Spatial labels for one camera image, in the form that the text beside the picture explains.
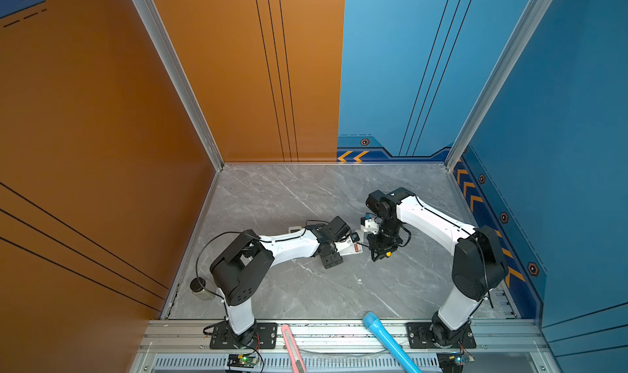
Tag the aluminium corner post left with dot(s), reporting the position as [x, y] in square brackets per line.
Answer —
[158, 34]

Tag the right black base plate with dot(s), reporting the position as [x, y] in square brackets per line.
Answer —
[417, 334]

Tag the blue plastic flashlight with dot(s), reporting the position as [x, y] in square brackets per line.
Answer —
[376, 327]

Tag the right green circuit board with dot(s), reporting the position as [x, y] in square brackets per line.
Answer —
[454, 362]

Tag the green circuit board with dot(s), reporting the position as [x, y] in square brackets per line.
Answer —
[243, 363]
[454, 362]

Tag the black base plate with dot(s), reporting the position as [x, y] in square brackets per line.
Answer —
[260, 336]
[417, 334]

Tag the aluminium front rail frame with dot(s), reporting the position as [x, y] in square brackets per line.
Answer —
[328, 345]

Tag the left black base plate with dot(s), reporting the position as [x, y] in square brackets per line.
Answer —
[260, 336]

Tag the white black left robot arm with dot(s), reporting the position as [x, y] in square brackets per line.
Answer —
[240, 269]

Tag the left green circuit board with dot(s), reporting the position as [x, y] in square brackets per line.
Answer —
[243, 363]

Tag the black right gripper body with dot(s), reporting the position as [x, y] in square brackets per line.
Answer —
[383, 241]

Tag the white remote with back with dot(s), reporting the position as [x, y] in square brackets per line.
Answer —
[348, 248]

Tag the aluminium corner post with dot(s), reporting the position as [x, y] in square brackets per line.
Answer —
[514, 47]
[158, 34]

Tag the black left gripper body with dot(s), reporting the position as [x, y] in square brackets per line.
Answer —
[334, 258]

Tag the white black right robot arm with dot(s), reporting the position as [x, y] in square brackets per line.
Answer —
[479, 264]

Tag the aluminium corner post right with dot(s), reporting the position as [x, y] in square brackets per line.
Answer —
[514, 47]

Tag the pink utility knife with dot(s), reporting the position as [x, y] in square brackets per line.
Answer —
[296, 360]

